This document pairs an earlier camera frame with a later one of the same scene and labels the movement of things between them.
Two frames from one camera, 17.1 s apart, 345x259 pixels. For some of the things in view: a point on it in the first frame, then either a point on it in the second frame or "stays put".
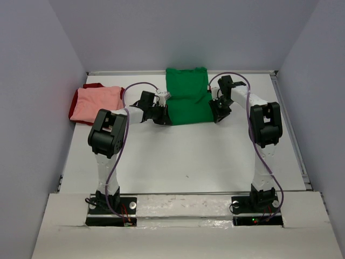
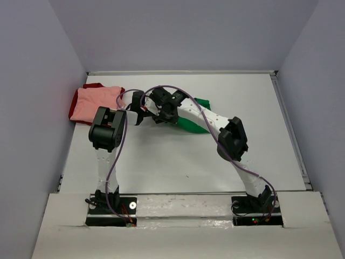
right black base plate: [256, 204] stays put
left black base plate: [112, 205] stays put
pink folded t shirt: [90, 100] stays put
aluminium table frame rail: [244, 72] stays put
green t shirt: [189, 102] to [191, 125]
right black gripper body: [221, 106] to [163, 115]
